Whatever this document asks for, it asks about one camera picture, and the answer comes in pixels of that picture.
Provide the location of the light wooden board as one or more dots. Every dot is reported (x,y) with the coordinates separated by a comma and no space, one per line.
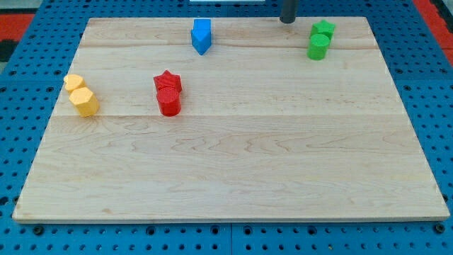
(264,133)

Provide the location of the blue cube block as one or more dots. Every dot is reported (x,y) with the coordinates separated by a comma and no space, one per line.
(202,24)

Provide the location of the yellow hexagon block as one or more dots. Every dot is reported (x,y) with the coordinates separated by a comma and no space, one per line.
(84,101)

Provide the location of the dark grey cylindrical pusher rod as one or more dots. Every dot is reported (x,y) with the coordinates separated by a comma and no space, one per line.
(288,12)

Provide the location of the green star block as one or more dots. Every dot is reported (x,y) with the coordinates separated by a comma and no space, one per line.
(323,27)

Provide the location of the yellow heart block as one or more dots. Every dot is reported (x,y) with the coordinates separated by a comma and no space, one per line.
(73,82)

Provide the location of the blue pentagon block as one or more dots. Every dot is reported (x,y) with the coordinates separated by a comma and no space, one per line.
(201,40)

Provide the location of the red cylinder block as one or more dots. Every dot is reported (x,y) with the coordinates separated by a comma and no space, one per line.
(169,101)

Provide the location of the red star block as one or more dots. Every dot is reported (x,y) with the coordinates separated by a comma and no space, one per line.
(168,79)

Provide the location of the green cylinder block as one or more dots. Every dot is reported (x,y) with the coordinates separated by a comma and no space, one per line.
(318,46)

